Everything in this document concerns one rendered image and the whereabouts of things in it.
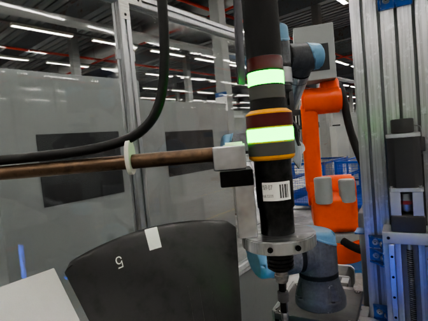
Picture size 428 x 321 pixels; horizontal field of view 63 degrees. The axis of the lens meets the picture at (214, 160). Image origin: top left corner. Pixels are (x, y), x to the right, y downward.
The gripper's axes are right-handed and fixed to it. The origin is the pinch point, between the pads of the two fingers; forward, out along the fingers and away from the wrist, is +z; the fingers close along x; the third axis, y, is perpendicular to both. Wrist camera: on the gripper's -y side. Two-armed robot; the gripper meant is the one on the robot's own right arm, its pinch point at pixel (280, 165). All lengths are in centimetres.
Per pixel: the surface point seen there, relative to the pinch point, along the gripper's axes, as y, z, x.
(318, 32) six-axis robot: 316, -120, 101
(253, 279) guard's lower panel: 53, 58, 46
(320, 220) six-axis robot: 304, 94, 111
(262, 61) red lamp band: -52, -14, -26
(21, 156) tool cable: -65, -8, -6
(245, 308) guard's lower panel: 44, 68, 46
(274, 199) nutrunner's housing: -52, -2, -26
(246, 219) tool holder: -53, 0, -24
